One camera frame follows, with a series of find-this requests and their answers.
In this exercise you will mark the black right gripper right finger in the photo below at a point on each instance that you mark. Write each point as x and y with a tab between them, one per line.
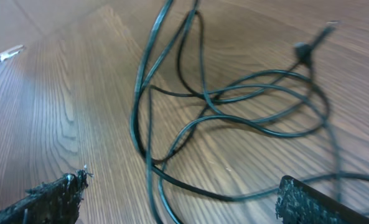
298	203

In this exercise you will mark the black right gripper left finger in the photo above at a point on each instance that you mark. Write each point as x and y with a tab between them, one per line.
53	202

